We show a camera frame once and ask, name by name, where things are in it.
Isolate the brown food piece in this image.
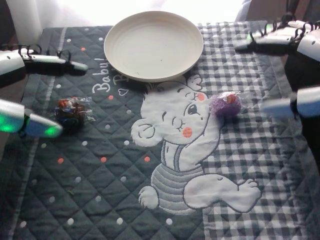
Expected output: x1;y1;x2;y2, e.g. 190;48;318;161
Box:
53;96;97;129

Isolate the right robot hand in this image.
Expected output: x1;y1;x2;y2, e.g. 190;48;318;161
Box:
234;14;320;120

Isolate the white round bowl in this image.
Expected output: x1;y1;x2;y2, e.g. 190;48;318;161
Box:
103;11;205;83

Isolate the grey quilt with printed bear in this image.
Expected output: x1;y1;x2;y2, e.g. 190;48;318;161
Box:
0;20;317;240

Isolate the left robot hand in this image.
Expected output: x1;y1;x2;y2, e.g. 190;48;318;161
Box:
0;43;89;139

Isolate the purple candy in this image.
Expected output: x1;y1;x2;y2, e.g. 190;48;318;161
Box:
208;90;248;118

